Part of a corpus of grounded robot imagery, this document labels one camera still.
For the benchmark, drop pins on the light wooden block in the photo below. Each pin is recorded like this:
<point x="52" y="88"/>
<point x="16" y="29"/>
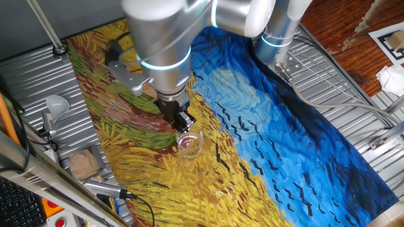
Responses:
<point x="83" y="164"/>

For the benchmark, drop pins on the clear glass beaker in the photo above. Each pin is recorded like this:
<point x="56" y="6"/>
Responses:
<point x="192" y="148"/>

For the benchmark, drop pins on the crumpled white tissue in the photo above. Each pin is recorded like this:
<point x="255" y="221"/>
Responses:
<point x="391" y="80"/>

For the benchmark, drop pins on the small silver mounted camera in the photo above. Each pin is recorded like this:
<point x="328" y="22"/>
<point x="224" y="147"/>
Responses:
<point x="49" y="126"/>

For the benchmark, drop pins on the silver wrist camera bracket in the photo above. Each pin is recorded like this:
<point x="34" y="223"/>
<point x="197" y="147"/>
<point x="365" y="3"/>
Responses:
<point x="129" y="79"/>

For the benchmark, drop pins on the black white marker sheet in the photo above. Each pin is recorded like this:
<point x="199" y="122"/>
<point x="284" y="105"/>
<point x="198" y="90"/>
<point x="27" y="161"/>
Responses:
<point x="383" y="44"/>

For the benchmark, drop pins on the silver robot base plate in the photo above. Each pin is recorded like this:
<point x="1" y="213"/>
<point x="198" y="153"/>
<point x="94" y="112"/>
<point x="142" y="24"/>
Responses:
<point x="293" y="64"/>

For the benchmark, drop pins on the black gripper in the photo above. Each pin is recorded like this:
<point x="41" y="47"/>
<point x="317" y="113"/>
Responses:
<point x="172" y="110"/>

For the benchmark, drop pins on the small cardboard cube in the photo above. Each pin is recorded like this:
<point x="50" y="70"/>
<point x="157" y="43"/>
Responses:
<point x="397" y="40"/>

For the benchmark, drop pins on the grey red-button box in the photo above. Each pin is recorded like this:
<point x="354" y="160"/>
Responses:
<point x="61" y="222"/>

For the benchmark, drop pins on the aluminium frame beam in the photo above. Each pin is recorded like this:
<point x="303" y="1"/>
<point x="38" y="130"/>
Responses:
<point x="38" y="176"/>

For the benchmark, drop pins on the aluminium profile bar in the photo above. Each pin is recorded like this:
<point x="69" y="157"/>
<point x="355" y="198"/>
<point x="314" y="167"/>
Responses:
<point x="394" y="104"/>
<point x="393" y="130"/>

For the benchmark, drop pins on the painted wheatfield tablecloth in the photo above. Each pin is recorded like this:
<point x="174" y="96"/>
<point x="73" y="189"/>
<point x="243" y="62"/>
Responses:
<point x="284" y="142"/>

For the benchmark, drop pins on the orange red-button box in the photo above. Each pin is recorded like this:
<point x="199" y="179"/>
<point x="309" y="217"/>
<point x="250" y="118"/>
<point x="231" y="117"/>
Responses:
<point x="50" y="206"/>

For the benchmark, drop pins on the metal corner bracket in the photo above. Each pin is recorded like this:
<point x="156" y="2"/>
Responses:
<point x="380" y="143"/>

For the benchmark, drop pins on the grey plastic ladle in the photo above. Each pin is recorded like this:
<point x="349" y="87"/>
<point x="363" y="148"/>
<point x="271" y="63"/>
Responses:
<point x="57" y="105"/>

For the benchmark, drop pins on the silver depth camera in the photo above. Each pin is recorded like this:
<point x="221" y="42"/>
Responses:
<point x="104" y="188"/>

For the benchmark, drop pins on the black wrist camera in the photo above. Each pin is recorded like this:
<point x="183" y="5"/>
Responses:
<point x="113" y="53"/>

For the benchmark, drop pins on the metal stand pole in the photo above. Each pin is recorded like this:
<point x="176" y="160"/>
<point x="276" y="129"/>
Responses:
<point x="44" y="22"/>

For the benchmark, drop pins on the black pole foot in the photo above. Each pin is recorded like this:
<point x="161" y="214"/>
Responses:
<point x="60" y="50"/>

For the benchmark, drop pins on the black keyboard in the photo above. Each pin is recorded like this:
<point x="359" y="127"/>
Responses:
<point x="19" y="205"/>

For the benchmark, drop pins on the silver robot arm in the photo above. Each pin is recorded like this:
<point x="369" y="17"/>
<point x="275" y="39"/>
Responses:
<point x="158" y="38"/>

